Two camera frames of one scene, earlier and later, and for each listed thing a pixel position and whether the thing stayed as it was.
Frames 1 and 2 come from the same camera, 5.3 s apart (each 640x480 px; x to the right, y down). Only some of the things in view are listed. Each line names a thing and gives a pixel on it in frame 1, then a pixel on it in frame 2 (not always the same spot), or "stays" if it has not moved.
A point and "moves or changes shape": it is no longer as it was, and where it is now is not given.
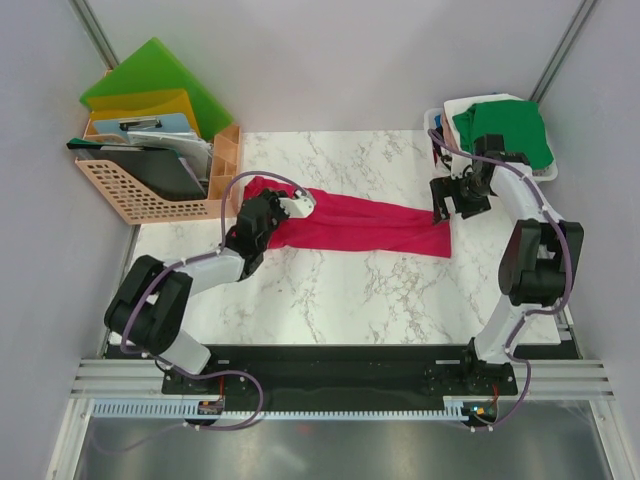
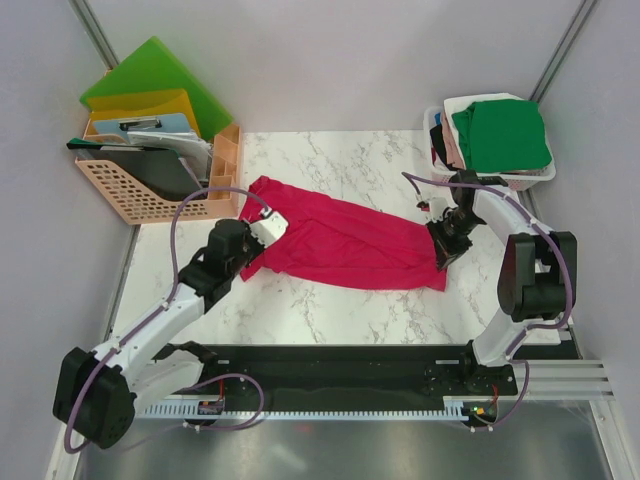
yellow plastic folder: [155, 103] stays
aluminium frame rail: [559, 379] stays
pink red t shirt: [342, 222] moves or changes shape
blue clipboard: [178, 123] stays
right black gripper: [447, 187] → [446, 251]
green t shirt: [521, 123] stays
